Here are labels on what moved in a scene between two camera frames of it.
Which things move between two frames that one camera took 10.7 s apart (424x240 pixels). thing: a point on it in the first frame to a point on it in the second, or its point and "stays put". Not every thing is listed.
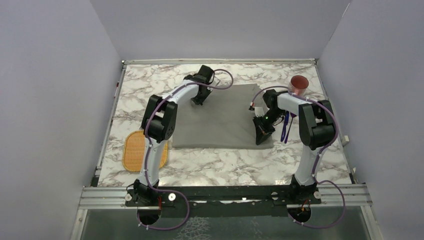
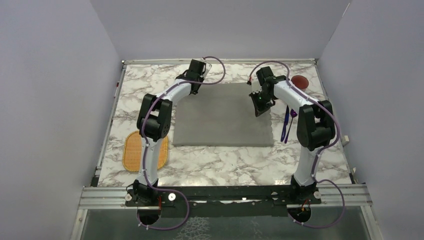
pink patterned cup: [298, 84] stays put
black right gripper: [262, 132] to [259, 109]
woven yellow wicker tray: [133, 152] stays put
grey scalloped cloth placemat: [224, 120] stays put
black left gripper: [200, 100] to [200, 78]
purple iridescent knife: [284, 125] stays put
